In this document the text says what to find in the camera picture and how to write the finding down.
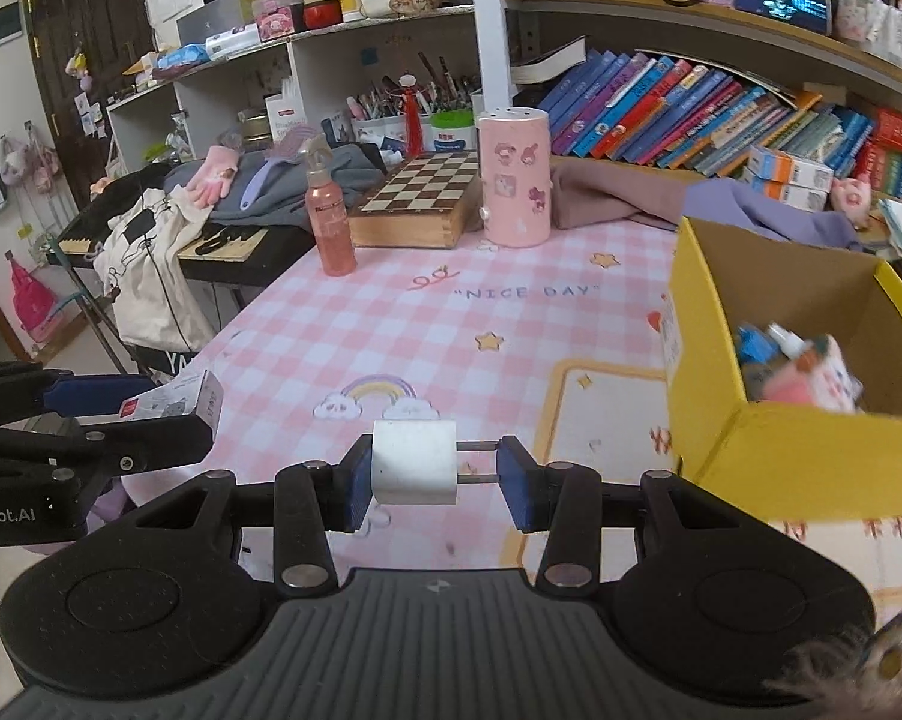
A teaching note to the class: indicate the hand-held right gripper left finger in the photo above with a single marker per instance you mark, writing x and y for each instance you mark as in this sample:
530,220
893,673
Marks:
353,487

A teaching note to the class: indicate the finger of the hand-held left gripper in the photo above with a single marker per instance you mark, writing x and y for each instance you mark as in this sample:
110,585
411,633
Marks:
90,396
158,442

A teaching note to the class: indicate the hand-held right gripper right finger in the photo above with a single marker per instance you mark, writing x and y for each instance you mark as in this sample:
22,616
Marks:
517,487

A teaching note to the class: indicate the small white carton red label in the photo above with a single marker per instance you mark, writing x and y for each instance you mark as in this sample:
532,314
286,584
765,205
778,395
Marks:
173,397

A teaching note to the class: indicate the white charger plug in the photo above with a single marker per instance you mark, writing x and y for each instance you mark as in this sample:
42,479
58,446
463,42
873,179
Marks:
413,465

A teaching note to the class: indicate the small blue white bottle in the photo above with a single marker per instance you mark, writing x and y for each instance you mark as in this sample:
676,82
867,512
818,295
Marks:
754,352

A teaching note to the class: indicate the yellow cardboard box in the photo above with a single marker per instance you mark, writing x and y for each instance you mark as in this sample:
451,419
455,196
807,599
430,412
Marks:
796,457

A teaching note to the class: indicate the pink tube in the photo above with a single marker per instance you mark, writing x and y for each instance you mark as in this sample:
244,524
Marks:
803,382

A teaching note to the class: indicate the white container green lid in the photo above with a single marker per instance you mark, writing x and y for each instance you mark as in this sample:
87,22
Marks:
452,133

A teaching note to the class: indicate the pink backpack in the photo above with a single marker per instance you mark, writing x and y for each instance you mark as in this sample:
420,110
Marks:
34,300

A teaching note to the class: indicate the white tote bag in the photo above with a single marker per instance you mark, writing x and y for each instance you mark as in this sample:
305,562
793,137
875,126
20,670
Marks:
150,277

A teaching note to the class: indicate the pink checked tablecloth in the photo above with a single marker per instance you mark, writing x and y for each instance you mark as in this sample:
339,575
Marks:
346,330

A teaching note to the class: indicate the beige printed card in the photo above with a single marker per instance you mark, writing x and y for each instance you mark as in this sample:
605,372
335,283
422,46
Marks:
248,240

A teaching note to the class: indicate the black electronic keyboard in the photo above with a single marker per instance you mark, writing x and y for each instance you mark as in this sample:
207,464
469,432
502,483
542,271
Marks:
271,251

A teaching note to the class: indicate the pink glove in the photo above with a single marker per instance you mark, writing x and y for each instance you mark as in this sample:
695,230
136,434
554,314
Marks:
214,176

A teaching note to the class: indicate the rose pink spray bottle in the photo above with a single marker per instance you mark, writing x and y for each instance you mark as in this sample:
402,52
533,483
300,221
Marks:
331,232

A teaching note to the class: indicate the grey cloth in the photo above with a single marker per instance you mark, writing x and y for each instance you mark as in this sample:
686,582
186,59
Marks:
286,202

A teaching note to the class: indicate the purple hairbrush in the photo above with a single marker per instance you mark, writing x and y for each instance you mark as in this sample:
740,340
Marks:
259,180

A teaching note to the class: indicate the mauve cloth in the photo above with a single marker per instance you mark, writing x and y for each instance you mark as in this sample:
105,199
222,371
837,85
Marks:
608,199

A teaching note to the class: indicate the pink cylindrical holder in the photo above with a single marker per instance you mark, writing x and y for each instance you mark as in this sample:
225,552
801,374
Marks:
514,180

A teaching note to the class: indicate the wooden chessboard box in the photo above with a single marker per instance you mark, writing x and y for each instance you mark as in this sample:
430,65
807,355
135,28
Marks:
413,180

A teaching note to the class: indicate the white box red label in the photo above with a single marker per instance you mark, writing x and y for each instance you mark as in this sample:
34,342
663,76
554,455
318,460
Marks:
286,116

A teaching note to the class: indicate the blue wet wipes pack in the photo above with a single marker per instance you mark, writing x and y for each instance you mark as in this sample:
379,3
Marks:
184,57

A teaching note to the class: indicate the brown furry pompom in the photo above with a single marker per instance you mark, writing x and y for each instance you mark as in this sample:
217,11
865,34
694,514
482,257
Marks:
833,660

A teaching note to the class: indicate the lilac cloth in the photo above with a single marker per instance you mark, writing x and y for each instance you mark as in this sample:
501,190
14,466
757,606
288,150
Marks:
743,202

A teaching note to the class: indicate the red tassel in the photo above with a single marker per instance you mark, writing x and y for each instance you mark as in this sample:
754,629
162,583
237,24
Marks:
413,120

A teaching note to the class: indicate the dark wooden door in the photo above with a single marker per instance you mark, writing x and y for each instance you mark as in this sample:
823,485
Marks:
83,15

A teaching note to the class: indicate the bunch of pens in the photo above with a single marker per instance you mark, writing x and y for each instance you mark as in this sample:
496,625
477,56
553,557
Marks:
391,101

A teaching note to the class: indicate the row of colourful books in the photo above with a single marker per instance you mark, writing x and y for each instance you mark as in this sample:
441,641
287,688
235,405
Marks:
646,112

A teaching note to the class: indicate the white orange small carton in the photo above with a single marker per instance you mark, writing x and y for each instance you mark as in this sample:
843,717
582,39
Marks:
792,163
788,195

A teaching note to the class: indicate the pink cartoon box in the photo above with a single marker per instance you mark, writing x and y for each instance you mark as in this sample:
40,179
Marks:
280,19

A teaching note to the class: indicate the black-covered book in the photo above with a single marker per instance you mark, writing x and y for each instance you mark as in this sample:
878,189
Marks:
548,64

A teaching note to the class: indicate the pink pig toy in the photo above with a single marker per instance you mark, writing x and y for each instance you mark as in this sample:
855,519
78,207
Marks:
850,199

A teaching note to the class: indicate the red round jar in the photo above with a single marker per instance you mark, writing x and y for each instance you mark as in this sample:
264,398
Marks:
323,7

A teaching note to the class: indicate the white wooden shelf unit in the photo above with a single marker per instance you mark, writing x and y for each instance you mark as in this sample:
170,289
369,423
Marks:
488,30

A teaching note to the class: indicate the dark display device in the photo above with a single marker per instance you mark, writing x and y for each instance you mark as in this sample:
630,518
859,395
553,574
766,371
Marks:
784,1

